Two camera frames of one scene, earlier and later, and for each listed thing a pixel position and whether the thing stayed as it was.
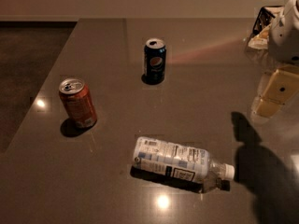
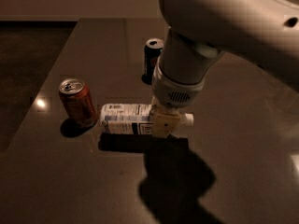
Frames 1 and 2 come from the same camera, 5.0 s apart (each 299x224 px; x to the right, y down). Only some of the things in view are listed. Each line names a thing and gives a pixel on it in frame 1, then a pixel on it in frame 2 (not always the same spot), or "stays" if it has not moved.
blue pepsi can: (155, 61) stays
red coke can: (78, 101) stays
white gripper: (285, 36) -> (174, 92)
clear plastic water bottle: (177, 161) -> (134, 119)
